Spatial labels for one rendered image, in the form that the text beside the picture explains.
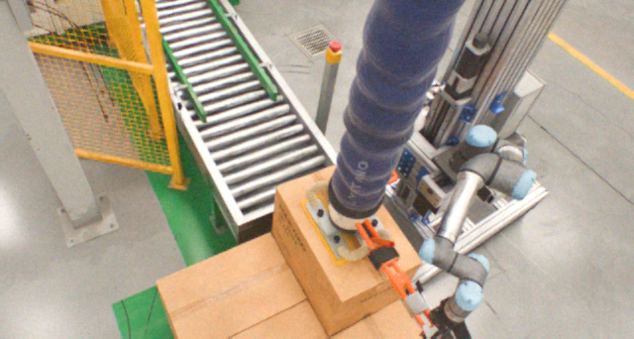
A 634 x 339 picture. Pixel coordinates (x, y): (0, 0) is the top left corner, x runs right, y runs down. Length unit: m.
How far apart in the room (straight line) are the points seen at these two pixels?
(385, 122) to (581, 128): 3.28
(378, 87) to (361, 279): 0.92
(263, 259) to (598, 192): 2.68
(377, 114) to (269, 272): 1.23
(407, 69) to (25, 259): 2.60
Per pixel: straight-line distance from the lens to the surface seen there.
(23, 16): 2.20
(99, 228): 3.30
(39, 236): 3.40
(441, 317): 1.77
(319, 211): 2.11
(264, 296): 2.41
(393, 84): 1.39
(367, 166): 1.67
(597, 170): 4.37
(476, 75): 2.32
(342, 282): 2.03
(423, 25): 1.26
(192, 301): 2.41
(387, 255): 1.96
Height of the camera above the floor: 2.77
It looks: 52 degrees down
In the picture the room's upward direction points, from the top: 11 degrees clockwise
